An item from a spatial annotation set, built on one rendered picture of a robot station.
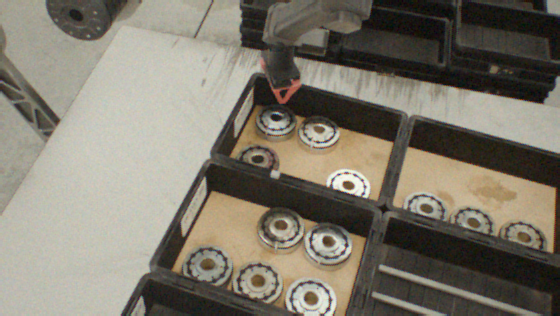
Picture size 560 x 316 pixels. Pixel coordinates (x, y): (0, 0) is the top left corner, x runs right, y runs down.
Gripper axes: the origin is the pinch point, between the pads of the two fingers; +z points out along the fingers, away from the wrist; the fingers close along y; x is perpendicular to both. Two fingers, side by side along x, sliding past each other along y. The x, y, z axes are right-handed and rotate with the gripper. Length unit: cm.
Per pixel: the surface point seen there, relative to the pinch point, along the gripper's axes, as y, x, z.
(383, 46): 68, -72, 58
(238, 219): -24.6, 17.3, 11.6
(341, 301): -50, 3, 11
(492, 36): 50, -109, 47
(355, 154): -14.7, -15.7, 11.9
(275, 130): -4.0, 1.6, 9.0
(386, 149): -15.4, -23.9, 12.0
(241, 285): -42.0, 21.8, 8.2
